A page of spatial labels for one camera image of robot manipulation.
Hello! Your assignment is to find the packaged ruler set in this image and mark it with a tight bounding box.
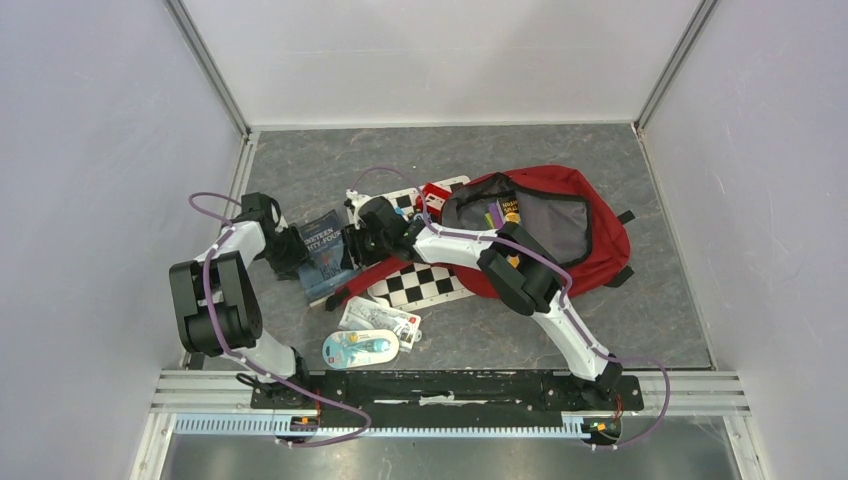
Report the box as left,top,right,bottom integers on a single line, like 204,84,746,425
338,297,422,353

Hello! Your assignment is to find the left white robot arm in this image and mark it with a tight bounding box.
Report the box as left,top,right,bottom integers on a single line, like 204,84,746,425
169,193,314,408

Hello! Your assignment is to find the dark blue book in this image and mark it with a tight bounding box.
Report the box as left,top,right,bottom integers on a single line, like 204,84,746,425
297,210,358,306

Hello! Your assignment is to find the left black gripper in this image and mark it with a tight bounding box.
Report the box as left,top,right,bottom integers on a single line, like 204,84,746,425
259,223,319,282

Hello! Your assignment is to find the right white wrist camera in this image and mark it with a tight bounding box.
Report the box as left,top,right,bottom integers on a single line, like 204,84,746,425
343,189,372,226

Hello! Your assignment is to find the red window toy block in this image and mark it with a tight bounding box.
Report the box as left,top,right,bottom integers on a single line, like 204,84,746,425
420,183,452,217

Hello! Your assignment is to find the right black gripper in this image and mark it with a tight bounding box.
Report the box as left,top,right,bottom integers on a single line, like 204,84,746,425
339,223,390,273

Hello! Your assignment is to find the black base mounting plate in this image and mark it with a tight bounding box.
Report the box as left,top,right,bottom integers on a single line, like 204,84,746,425
240,370,645,430

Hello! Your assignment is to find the black white chess mat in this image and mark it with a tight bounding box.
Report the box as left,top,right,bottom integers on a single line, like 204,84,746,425
349,175,474,312

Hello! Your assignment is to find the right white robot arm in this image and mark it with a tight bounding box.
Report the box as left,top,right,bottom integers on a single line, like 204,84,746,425
345,190,622,408

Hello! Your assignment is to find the red student backpack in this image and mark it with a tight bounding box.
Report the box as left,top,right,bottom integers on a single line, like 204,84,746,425
325,165,635,311

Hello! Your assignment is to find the blue black treehouse book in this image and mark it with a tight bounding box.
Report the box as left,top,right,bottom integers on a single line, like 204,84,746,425
497,195,521,224

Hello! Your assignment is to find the blue packaged correction tape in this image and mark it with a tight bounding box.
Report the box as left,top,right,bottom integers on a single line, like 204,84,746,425
321,329,400,370

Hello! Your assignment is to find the purple colourful book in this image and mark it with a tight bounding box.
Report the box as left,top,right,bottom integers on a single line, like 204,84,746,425
488,202,505,229

